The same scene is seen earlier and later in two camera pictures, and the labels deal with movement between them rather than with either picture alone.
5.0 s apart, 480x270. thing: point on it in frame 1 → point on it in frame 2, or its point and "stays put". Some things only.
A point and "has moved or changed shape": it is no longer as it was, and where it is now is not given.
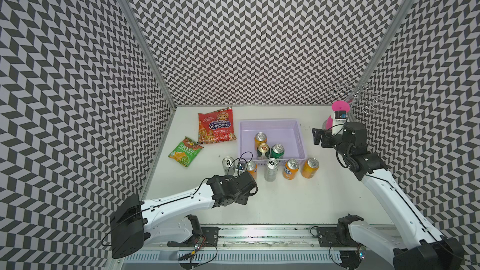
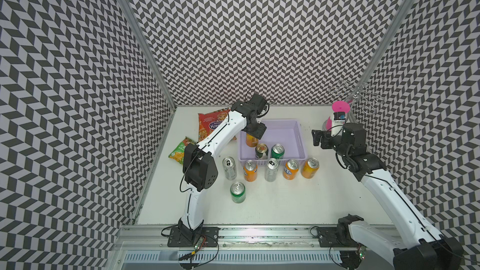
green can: (277, 151) stays put
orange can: (252, 169) stays put
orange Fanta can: (291, 169) stays put
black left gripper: (243, 199) → (259, 132)
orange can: (309, 167) stays put
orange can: (260, 138) has moved or changed shape
